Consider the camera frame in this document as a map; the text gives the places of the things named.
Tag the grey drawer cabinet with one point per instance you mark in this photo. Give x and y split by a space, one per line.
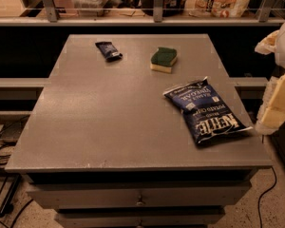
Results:
105 149

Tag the yellow foam padded gripper finger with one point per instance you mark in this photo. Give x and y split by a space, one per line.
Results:
271 114

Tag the dark power adapter box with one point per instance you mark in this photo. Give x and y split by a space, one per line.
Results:
10 133

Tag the small dark blue snack packet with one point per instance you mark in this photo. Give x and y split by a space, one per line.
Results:
109 52

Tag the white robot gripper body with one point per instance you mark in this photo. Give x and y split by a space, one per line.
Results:
274 43

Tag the metal shelf railing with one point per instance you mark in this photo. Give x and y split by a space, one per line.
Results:
61 13

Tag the blue kettle chip bag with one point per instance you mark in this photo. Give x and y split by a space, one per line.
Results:
205 113

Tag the colourful printed bag on shelf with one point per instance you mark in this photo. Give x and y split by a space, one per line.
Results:
219 8

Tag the clear plastic container on shelf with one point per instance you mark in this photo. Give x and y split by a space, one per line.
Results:
89 7

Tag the green yellow sponge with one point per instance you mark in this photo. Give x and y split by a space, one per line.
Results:
164 59

